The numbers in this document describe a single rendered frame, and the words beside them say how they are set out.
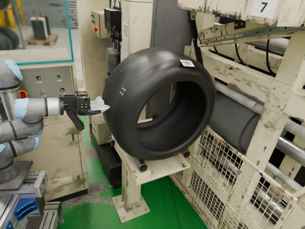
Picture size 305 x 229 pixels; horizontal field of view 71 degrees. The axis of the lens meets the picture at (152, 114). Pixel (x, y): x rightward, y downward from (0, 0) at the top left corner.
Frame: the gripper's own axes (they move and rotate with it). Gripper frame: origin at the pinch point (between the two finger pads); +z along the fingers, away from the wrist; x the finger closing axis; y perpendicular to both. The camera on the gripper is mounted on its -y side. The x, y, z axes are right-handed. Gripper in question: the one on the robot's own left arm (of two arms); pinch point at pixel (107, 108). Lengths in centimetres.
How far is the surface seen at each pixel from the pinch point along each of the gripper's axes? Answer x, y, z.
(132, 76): -4.7, 17.1, 8.1
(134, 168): -4.8, -35.3, 16.5
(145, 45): 26.0, 24.8, 27.5
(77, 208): 50, -124, -3
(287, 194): -57, -17, 64
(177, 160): -3, -38, 47
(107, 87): 8.6, 6.8, 2.1
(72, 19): 950, -60, 131
